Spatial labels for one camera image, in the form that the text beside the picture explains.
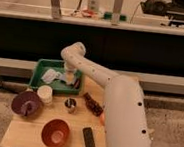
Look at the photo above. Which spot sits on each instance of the white crumpled cloth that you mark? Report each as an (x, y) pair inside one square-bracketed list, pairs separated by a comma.
[(51, 75)]

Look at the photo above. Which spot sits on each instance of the black device on shelf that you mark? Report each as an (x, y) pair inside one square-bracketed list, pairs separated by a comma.
[(173, 10)]

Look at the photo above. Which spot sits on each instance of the metal post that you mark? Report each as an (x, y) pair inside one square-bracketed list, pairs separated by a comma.
[(55, 8), (117, 10)]

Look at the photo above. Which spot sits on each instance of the black remote control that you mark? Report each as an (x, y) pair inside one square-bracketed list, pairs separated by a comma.
[(88, 137)]

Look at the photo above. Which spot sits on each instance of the red bowl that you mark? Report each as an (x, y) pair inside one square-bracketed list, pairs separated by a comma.
[(55, 133)]

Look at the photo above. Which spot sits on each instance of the purple bowl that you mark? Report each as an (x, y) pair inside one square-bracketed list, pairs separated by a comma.
[(26, 103)]

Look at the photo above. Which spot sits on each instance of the left metal post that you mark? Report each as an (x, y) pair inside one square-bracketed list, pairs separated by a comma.
[(55, 8)]

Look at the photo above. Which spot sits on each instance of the right metal post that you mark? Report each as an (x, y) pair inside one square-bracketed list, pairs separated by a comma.
[(117, 10)]

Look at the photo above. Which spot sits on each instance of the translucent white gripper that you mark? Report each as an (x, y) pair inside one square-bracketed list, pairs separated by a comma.
[(69, 77)]

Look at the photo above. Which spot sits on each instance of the white bottle on shelf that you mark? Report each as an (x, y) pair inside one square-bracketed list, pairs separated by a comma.
[(93, 5)]

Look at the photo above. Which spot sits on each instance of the green item on shelf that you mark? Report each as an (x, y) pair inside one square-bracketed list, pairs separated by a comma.
[(109, 16)]

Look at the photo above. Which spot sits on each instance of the small metal cup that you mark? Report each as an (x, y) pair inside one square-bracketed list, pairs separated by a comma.
[(70, 104)]

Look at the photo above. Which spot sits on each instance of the green plastic tray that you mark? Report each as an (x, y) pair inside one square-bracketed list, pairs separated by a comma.
[(57, 85)]

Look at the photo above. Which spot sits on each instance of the orange fruit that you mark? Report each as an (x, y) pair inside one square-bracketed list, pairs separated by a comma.
[(102, 119)]

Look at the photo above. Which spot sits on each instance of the white paper cup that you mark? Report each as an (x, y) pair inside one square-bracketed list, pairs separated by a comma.
[(45, 93)]

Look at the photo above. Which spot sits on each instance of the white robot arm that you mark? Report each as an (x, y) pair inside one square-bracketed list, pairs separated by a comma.
[(125, 118)]

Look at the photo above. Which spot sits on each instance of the red small item in tray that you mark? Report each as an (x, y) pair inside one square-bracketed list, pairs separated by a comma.
[(76, 84)]

